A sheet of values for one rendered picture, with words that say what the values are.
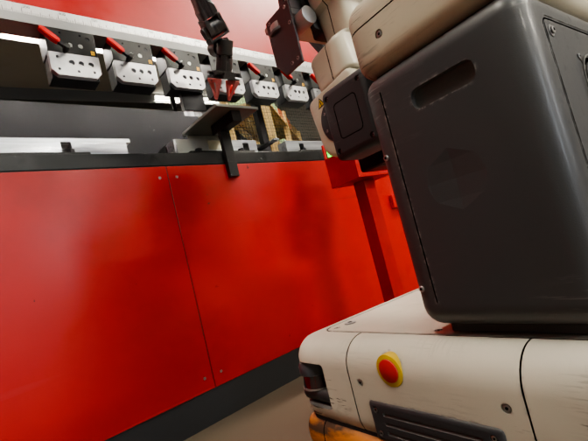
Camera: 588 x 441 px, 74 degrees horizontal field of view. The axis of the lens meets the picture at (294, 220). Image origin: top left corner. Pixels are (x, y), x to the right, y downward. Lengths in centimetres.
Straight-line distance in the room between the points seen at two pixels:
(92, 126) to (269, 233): 101
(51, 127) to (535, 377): 191
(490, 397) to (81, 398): 97
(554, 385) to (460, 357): 12
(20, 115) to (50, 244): 93
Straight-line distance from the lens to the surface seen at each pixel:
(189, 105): 169
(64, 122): 206
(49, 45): 157
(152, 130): 218
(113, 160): 132
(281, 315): 151
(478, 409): 60
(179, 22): 184
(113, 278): 124
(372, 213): 154
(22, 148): 141
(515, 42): 55
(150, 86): 163
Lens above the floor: 46
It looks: 4 degrees up
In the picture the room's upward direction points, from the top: 14 degrees counter-clockwise
